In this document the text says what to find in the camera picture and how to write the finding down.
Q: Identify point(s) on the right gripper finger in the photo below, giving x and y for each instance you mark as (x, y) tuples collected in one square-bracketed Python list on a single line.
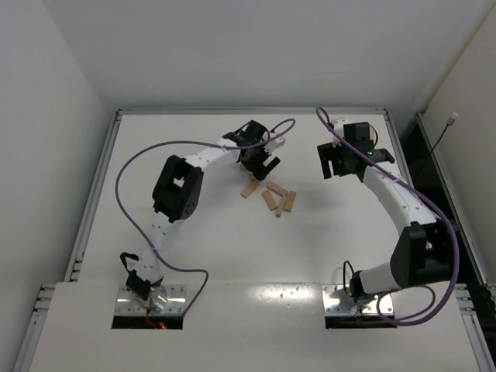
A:
[(338, 160), (326, 154)]

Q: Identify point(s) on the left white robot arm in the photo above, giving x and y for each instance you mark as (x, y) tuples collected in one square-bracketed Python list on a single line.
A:
[(177, 192)]

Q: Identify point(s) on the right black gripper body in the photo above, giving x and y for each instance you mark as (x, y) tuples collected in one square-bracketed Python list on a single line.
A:
[(331, 156)]

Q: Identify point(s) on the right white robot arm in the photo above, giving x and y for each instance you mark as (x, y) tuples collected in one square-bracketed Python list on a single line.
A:
[(424, 251)]

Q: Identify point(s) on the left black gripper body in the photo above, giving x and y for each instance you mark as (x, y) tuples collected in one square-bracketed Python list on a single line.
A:
[(257, 164)]

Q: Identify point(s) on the metal base plate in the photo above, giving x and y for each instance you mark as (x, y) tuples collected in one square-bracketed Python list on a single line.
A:
[(165, 300), (337, 303)]

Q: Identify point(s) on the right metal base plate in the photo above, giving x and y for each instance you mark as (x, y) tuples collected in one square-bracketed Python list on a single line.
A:
[(337, 303)]

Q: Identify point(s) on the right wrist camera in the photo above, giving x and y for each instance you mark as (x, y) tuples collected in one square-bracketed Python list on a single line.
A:
[(338, 125)]

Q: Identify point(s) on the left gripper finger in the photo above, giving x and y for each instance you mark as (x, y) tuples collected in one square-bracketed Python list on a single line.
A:
[(268, 167), (254, 168)]

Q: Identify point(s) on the aluminium table frame rail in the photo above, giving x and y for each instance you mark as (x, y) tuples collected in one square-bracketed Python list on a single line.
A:
[(249, 110)]

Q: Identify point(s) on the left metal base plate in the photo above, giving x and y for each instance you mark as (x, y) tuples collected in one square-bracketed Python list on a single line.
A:
[(165, 300)]

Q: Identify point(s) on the black cable white plug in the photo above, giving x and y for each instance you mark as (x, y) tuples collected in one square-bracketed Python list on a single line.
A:
[(449, 122)]

